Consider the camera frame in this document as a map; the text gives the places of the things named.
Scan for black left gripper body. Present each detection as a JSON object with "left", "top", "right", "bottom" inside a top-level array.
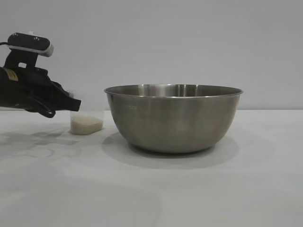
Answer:
[{"left": 0, "top": 50, "right": 58, "bottom": 118}]

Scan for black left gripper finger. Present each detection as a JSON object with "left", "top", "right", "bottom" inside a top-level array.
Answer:
[
  {"left": 53, "top": 93, "right": 82, "bottom": 112},
  {"left": 50, "top": 81, "right": 72, "bottom": 99}
]

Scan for clear plastic measuring cup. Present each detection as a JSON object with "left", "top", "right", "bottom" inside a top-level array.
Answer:
[{"left": 68, "top": 89, "right": 106, "bottom": 136}]

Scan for stainless steel mixing bowl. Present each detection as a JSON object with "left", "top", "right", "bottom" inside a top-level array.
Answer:
[{"left": 103, "top": 83, "right": 244, "bottom": 154}]

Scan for white rice grains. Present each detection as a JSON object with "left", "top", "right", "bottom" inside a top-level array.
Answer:
[{"left": 71, "top": 115, "right": 104, "bottom": 135}]

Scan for white tablecloth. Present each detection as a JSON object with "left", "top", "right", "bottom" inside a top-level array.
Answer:
[{"left": 0, "top": 109, "right": 303, "bottom": 227}]

